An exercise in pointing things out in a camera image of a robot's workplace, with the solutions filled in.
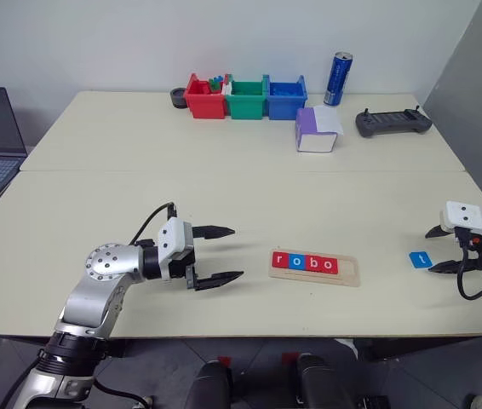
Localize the green plastic bin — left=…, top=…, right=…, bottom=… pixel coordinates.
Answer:
left=224, top=74, right=268, bottom=121

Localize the blue letter tile t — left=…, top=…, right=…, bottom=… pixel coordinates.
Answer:
left=408, top=251, right=433, bottom=271

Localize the blue drink can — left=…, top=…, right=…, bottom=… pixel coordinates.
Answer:
left=323, top=50, right=354, bottom=107

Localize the wooden letter tray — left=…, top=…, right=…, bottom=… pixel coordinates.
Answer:
left=268, top=248, right=361, bottom=289

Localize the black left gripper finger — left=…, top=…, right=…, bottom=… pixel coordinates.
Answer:
left=192, top=270, right=245, bottom=293
left=192, top=224, right=237, bottom=241

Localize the black round holder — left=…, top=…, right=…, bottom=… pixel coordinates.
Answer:
left=169, top=87, right=189, bottom=109

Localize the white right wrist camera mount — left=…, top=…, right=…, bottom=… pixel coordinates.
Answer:
left=444, top=200, right=482, bottom=249

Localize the blue plastic bin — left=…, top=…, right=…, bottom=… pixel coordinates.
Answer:
left=263, top=74, right=309, bottom=121

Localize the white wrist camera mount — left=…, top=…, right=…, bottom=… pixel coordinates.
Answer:
left=444, top=200, right=482, bottom=249
left=156, top=216, right=195, bottom=281

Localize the dark grey handheld controller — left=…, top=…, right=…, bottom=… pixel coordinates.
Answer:
left=354, top=106, right=433, bottom=139

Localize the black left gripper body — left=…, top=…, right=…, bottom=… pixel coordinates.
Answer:
left=167, top=222, right=200, bottom=292

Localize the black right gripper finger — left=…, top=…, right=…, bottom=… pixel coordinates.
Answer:
left=427, top=260, right=467, bottom=275
left=424, top=223, right=456, bottom=239

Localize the purple and white box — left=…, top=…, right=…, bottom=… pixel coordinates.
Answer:
left=295, top=107, right=339, bottom=154

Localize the red plastic bin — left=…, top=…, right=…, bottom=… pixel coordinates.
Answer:
left=183, top=72, right=230, bottom=120

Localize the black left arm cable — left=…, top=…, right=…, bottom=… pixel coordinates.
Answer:
left=131, top=202, right=179, bottom=246

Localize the red letter b tile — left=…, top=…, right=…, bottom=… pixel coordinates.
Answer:
left=304, top=254, right=324, bottom=274

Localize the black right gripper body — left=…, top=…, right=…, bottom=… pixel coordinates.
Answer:
left=453, top=228, right=482, bottom=272

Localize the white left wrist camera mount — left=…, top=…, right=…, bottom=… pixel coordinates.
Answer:
left=156, top=216, right=195, bottom=281

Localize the dark rounded shape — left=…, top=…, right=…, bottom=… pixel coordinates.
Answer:
left=293, top=353, right=345, bottom=409
left=184, top=360, right=234, bottom=409

